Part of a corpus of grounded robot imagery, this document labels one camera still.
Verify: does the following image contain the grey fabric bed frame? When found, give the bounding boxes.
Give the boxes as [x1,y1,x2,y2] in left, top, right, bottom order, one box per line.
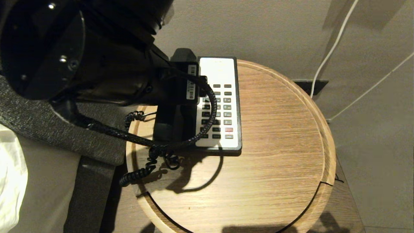
[0,74,130,233]

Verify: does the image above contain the white cable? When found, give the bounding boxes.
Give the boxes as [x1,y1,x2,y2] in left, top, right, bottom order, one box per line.
[327,52,414,123]
[310,0,360,99]

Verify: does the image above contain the black phone handset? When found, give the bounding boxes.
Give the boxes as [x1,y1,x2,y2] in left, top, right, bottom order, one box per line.
[154,104,198,143]

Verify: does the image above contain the round wooden side table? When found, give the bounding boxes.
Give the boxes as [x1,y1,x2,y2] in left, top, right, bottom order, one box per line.
[125,59,337,233]

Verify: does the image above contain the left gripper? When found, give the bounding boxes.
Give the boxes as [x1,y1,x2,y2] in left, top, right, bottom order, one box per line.
[157,61,200,106]

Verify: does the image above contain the white bed sheet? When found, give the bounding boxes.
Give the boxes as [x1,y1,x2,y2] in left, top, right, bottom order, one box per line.
[0,124,81,233]

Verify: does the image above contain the black coiled phone cord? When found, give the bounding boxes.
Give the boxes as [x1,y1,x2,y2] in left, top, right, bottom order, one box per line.
[119,111,182,187]

